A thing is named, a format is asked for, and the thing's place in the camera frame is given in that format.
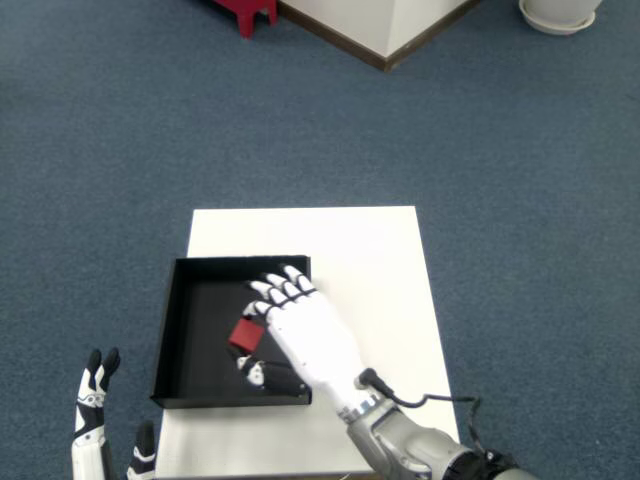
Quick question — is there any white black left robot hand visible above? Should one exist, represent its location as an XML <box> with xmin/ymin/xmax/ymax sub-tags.
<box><xmin>71</xmin><ymin>347</ymin><xmax>157</xmax><ymax>480</ymax></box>

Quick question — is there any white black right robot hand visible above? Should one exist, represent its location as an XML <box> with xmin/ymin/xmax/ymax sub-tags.
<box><xmin>234</xmin><ymin>263</ymin><xmax>381</xmax><ymax>419</ymax></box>

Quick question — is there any red cube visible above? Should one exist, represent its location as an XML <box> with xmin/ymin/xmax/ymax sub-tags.
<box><xmin>228</xmin><ymin>318</ymin><xmax>265</xmax><ymax>353</ymax></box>

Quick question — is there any black open box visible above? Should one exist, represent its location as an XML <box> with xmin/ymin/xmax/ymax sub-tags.
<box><xmin>149</xmin><ymin>254</ymin><xmax>314</xmax><ymax>409</ymax></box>

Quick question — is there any white square table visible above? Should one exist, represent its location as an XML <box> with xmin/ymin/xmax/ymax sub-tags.
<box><xmin>154</xmin><ymin>205</ymin><xmax>461</xmax><ymax>480</ymax></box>

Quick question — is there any white pillar brown baseboard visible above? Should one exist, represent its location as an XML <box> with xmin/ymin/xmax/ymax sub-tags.
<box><xmin>277</xmin><ymin>0</ymin><xmax>484</xmax><ymax>73</ymax></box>

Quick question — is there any red plastic stool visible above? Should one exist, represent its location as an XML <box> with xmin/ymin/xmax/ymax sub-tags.
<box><xmin>212</xmin><ymin>0</ymin><xmax>279</xmax><ymax>40</ymax></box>

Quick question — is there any white pot saucer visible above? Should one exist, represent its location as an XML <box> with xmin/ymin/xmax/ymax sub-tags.
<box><xmin>518</xmin><ymin>0</ymin><xmax>597</xmax><ymax>35</ymax></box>

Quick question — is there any white plant pot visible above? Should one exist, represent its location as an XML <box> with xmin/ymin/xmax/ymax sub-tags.
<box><xmin>519</xmin><ymin>0</ymin><xmax>604</xmax><ymax>20</ymax></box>

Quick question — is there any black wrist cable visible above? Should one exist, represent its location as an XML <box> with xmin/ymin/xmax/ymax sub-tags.
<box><xmin>354</xmin><ymin>368</ymin><xmax>496</xmax><ymax>461</ymax></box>

